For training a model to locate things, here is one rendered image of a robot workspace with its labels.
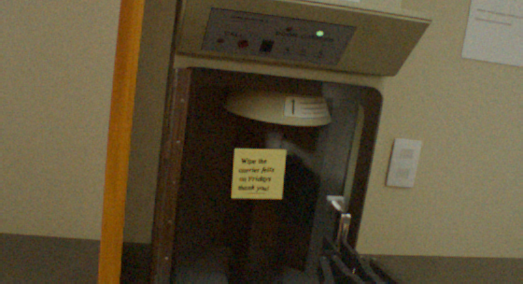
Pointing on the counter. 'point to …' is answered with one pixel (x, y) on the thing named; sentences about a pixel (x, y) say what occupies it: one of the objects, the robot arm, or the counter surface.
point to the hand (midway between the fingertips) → (338, 253)
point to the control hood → (187, 38)
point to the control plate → (275, 28)
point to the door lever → (340, 223)
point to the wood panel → (120, 133)
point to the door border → (179, 98)
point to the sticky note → (258, 173)
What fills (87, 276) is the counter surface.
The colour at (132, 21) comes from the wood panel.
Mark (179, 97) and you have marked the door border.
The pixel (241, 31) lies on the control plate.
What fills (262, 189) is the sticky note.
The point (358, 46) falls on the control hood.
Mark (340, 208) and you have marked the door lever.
